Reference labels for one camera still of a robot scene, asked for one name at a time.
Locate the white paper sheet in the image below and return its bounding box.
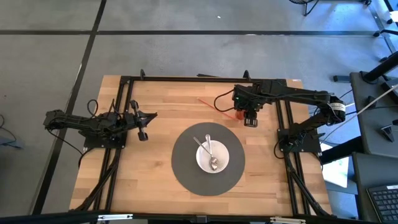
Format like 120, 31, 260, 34
321, 142, 351, 189

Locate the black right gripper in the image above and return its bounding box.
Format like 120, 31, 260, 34
232, 84, 262, 128

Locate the white cord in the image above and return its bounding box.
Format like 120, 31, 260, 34
320, 83, 398, 144

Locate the silver metal bracket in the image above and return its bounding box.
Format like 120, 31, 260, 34
97, 213, 134, 222
269, 217, 307, 224

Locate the dark grey desk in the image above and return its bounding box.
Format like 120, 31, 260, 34
351, 151, 398, 224

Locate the black aluminium table frame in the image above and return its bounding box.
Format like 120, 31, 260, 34
70, 68, 336, 224

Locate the white ceramic bowl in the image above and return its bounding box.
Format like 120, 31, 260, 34
195, 140, 230, 174

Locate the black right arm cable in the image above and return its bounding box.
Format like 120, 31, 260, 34
213, 89, 238, 113

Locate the silver metal spoon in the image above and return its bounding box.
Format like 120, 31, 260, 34
193, 136, 219, 166
205, 134, 220, 172

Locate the round dark grey placemat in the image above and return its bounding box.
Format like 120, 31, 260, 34
171, 121, 246, 197

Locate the black computer keyboard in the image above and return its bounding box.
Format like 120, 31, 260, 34
366, 184, 398, 223

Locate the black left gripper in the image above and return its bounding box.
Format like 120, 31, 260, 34
124, 100, 158, 141

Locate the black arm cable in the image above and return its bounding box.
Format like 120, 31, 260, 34
213, 89, 238, 113
46, 129, 91, 169

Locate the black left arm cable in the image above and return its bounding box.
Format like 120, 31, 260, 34
46, 129, 91, 169

